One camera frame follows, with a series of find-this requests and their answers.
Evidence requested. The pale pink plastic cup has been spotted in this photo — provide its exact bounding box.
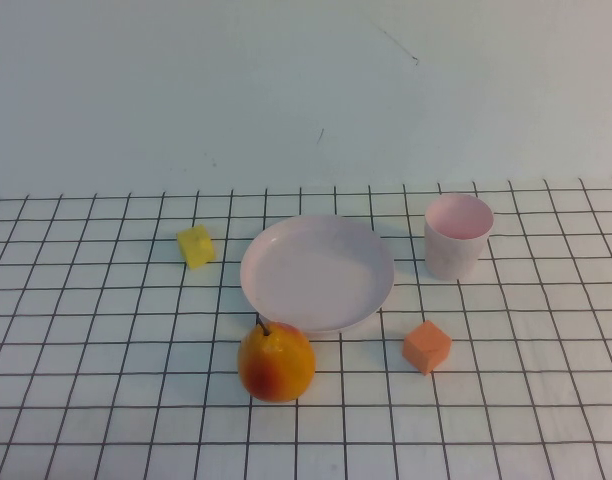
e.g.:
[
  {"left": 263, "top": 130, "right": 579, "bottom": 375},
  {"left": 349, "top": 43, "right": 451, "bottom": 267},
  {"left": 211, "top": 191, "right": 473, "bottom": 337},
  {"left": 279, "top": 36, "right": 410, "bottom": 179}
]
[{"left": 424, "top": 193, "right": 495, "bottom": 281}]

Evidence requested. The pale pink round plate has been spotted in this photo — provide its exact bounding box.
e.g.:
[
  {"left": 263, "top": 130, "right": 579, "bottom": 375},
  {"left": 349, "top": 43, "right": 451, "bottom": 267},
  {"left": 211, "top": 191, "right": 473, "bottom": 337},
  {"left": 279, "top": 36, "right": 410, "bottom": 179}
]
[{"left": 239, "top": 214, "right": 396, "bottom": 336}]

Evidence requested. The yellow cube block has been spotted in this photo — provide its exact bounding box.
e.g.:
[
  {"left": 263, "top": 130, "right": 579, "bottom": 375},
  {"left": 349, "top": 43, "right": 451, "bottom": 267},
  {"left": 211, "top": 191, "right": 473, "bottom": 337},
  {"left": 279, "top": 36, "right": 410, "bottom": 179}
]
[{"left": 176, "top": 224, "right": 217, "bottom": 271}]

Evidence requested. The yellow orange pear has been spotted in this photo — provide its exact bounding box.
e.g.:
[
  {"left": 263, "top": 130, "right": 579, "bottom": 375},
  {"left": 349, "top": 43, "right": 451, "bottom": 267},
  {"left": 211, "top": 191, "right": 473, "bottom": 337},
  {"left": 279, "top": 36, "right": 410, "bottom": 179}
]
[{"left": 236, "top": 316, "right": 317, "bottom": 404}]

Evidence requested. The orange cube block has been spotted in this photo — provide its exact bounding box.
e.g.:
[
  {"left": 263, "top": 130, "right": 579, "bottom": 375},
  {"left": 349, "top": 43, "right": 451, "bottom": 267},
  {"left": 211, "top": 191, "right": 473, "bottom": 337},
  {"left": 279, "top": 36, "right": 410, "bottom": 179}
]
[{"left": 402, "top": 320, "right": 453, "bottom": 375}]

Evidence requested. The white black-grid tablecloth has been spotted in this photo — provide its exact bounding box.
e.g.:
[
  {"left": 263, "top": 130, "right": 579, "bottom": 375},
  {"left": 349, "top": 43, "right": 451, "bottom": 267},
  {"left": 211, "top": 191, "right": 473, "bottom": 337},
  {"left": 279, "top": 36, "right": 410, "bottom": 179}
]
[{"left": 0, "top": 177, "right": 612, "bottom": 480}]

